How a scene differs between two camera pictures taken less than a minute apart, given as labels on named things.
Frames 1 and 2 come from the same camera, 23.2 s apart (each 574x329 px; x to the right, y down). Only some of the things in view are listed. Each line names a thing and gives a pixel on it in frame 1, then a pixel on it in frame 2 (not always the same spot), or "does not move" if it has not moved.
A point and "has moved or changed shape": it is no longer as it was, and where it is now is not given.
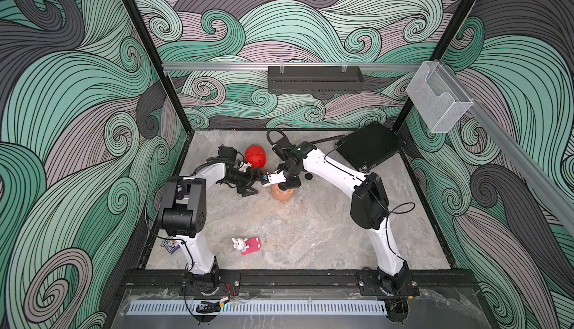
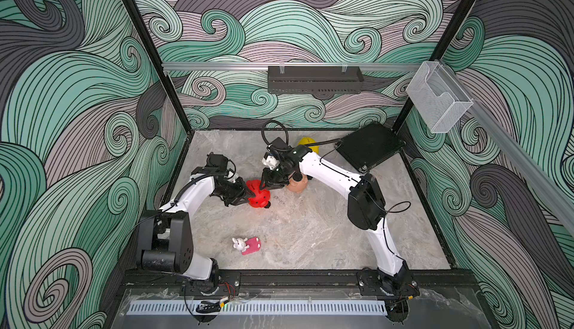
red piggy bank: [255, 155] → [261, 196]
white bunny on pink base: [247, 246] does not move
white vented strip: [258, 307] does not move
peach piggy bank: [282, 195] has moved or changed shape
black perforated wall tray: [315, 79] does not move
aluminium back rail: [289, 66] does not move
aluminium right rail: [525, 158] does not move
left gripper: [250, 180] → [241, 191]
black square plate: [368, 145] does not move
